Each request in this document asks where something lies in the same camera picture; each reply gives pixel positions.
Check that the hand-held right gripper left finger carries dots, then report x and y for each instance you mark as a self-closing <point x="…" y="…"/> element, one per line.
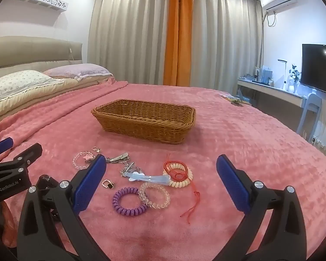
<point x="88" y="185"/>

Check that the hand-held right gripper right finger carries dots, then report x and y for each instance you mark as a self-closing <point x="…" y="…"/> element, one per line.
<point x="233" y="185"/>

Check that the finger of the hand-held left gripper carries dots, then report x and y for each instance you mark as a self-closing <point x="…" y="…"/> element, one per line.
<point x="1" y="144"/>
<point x="27" y="153"/>

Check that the silver metal hair clip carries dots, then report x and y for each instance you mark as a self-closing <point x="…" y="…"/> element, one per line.
<point x="119" y="157"/>

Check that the light blue hair clip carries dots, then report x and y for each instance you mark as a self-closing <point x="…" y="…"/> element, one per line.
<point x="154" y="179"/>

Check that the brown wicker basket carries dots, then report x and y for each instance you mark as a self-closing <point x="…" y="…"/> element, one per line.
<point x="144" y="122"/>

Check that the person's left forearm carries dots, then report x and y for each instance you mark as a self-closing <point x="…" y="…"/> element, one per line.
<point x="8" y="223"/>

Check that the pink fleece blanket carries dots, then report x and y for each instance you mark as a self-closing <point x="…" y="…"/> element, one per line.
<point x="247" y="146"/>

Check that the beige folded quilt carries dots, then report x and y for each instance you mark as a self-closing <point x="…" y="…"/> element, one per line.
<point x="43" y="92"/>

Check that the white floral pillow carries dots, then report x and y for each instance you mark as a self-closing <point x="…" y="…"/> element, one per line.
<point x="19" y="83"/>

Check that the colourful small things on bed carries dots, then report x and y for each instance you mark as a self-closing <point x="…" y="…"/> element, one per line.
<point x="235" y="100"/>

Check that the white power strip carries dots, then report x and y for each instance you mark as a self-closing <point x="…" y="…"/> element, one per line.
<point x="319" y="143"/>

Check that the beige padded headboard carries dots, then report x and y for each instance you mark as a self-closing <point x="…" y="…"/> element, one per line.
<point x="30" y="51"/>

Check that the lilac pillow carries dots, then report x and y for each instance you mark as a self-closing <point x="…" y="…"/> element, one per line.
<point x="78" y="70"/>

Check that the white desk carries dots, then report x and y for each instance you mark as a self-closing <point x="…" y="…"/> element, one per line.
<point x="269" y="89"/>

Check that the light blue chair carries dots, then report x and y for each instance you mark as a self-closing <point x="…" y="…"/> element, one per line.
<point x="312" y="106"/>

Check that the books on desk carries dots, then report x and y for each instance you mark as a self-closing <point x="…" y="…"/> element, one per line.
<point x="266" y="76"/>

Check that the white vase with flowers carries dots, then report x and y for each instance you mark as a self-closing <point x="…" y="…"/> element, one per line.
<point x="293" y="83"/>

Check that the white desk lamp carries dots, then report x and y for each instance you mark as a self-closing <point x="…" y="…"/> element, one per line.
<point x="284" y="73"/>

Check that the beige curtain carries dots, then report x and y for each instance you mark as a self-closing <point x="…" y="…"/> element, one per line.
<point x="127" y="32"/>
<point x="225" y="43"/>

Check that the black television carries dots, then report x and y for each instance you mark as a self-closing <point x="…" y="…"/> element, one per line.
<point x="319" y="68"/>

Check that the orange curtain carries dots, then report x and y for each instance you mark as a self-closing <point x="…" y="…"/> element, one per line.
<point x="178" y="38"/>

